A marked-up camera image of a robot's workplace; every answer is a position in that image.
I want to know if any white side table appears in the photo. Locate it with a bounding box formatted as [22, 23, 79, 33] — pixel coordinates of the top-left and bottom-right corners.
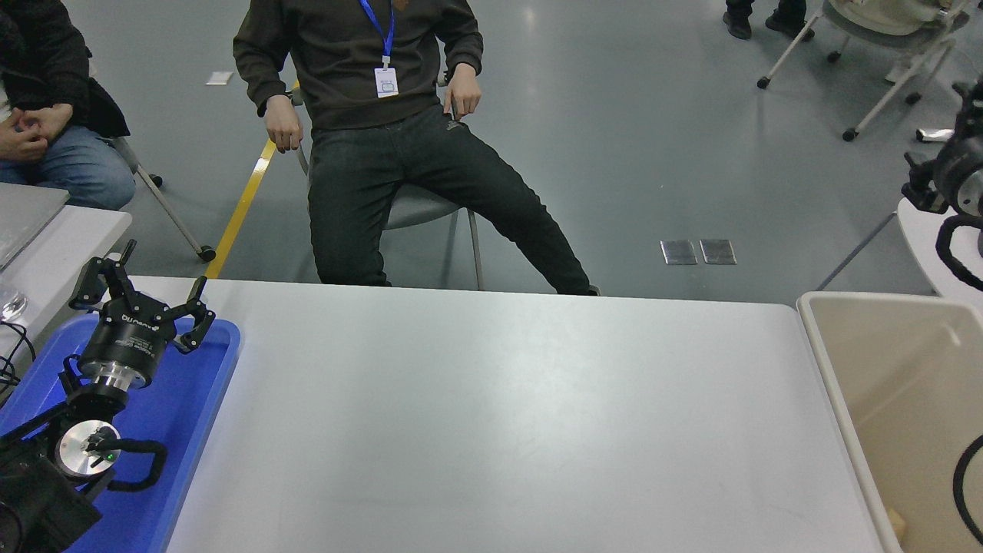
[0, 204, 134, 369]

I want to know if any clear glass object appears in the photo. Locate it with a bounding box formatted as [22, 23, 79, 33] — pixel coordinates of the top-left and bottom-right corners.
[0, 278, 28, 324]

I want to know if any blue plastic tray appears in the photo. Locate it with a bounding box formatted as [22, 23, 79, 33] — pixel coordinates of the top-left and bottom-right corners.
[0, 315, 241, 553]

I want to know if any person's right hand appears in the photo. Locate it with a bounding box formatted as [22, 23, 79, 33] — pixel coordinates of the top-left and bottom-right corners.
[265, 94, 305, 154]
[0, 108, 48, 163]

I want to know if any thin black cable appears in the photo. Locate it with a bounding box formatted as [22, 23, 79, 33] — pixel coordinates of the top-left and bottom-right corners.
[0, 321, 37, 404]

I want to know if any white-framed wheeled chair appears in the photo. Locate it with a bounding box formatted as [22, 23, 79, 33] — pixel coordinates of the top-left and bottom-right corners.
[756, 0, 972, 144]
[88, 61, 217, 263]

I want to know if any large pale bin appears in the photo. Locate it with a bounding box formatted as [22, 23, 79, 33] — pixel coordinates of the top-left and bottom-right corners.
[796, 292, 983, 553]

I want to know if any grey office chair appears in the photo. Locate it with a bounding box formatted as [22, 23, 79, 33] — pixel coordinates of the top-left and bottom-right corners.
[288, 73, 486, 291]

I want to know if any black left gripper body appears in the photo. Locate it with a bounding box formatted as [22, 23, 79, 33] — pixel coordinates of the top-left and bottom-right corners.
[78, 298, 177, 379]

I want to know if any grey flat panel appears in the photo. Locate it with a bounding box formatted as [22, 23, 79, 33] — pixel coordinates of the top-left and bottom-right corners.
[0, 182, 71, 271]

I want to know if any person's left hand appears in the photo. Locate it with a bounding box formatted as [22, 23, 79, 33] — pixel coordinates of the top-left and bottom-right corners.
[443, 63, 483, 121]
[15, 104, 74, 143]

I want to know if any blue lanyard with badge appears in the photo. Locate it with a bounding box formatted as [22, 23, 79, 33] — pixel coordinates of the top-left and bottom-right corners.
[359, 0, 400, 99]

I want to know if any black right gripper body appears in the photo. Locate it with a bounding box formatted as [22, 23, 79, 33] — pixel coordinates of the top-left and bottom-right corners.
[933, 132, 983, 210]

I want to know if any person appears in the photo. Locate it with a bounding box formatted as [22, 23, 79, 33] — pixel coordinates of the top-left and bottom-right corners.
[723, 0, 815, 41]
[0, 0, 137, 211]
[233, 0, 601, 296]

